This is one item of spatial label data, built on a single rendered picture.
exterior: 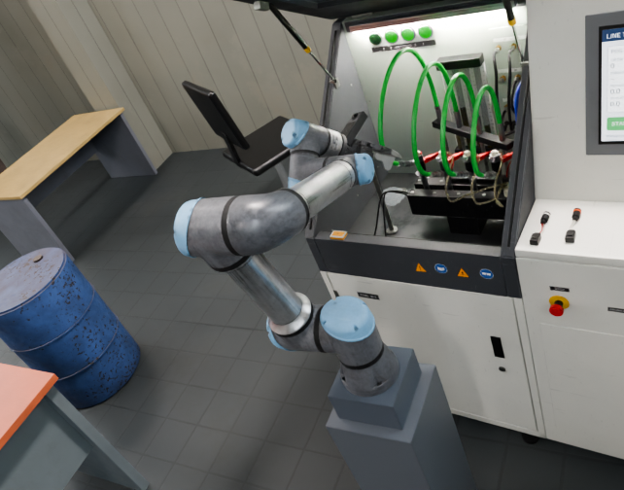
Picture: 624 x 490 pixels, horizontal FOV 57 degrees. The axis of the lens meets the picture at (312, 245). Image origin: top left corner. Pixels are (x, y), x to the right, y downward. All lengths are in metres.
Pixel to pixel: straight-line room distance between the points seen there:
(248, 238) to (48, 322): 2.10
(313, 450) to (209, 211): 1.64
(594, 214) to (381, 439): 0.81
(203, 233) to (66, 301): 2.01
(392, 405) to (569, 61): 0.95
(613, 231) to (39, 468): 2.10
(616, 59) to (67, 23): 4.25
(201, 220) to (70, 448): 1.64
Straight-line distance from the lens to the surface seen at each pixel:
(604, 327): 1.74
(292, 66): 4.43
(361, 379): 1.43
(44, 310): 3.02
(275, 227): 1.05
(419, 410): 1.53
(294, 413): 2.70
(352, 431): 1.55
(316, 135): 1.47
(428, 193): 1.87
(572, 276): 1.62
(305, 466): 2.53
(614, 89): 1.62
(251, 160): 3.50
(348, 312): 1.34
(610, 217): 1.67
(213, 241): 1.09
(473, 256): 1.66
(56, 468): 2.57
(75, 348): 3.15
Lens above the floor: 2.04
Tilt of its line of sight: 35 degrees down
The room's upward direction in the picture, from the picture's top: 24 degrees counter-clockwise
